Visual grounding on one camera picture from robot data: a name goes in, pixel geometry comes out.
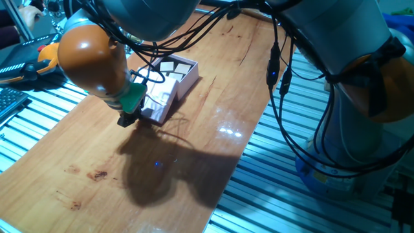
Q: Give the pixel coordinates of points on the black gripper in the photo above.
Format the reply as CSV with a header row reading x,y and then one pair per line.
x,y
136,111

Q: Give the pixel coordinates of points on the pink ribboned casing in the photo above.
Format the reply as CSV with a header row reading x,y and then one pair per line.
x,y
161,94

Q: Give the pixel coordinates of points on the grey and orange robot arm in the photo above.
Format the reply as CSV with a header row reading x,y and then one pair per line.
x,y
90,58

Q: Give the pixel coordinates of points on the white gift box tray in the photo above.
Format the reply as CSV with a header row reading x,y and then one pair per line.
x,y
189,81

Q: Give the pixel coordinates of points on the operator bare hand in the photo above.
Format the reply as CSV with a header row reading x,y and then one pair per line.
x,y
32,17

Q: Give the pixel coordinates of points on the pale wooden block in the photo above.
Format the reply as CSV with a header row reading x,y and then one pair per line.
x,y
182,68
166,66
176,77

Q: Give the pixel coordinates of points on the glossy wooden board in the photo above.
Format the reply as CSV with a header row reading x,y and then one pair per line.
x,y
48,178

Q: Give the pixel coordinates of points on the orange and black teach pendant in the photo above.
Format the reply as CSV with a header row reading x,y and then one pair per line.
x,y
19,69

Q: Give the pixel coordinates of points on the black computer keyboard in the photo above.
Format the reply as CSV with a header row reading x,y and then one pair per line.
x,y
9,100

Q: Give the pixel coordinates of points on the blue plastic bag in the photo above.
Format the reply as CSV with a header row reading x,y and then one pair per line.
x,y
401,22

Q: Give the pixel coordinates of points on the green mounting bracket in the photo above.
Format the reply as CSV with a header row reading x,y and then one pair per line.
x,y
132,97

